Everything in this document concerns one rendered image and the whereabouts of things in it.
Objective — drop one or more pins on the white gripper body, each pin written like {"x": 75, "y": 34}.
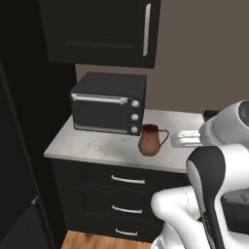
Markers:
{"x": 185, "y": 139}

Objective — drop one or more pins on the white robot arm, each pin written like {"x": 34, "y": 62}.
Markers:
{"x": 175, "y": 207}

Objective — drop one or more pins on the brown pitcher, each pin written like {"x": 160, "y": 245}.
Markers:
{"x": 149, "y": 144}

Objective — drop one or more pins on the white toaster oven knob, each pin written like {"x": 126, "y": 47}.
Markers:
{"x": 135, "y": 103}
{"x": 135, "y": 117}
{"x": 134, "y": 130}

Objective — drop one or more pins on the black toaster oven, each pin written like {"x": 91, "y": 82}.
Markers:
{"x": 110, "y": 84}

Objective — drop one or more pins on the black drawer front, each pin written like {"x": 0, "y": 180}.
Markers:
{"x": 87, "y": 201}
{"x": 94, "y": 227}
{"x": 87, "y": 173}

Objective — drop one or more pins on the black fridge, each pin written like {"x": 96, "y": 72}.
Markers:
{"x": 26, "y": 129}

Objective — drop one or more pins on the black wall cupboard door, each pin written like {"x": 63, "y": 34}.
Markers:
{"x": 97, "y": 29}

